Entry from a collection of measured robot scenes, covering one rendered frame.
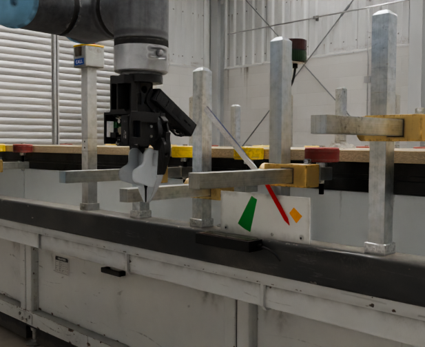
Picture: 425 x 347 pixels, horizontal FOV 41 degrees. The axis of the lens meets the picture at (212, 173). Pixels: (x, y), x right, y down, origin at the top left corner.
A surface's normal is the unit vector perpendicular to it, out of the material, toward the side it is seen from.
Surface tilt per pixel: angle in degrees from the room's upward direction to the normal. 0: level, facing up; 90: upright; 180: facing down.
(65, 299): 90
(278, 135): 90
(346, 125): 90
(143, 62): 90
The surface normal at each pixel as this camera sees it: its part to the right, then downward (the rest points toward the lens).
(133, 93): 0.73, 0.04
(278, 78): -0.70, 0.04
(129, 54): -0.30, 0.04
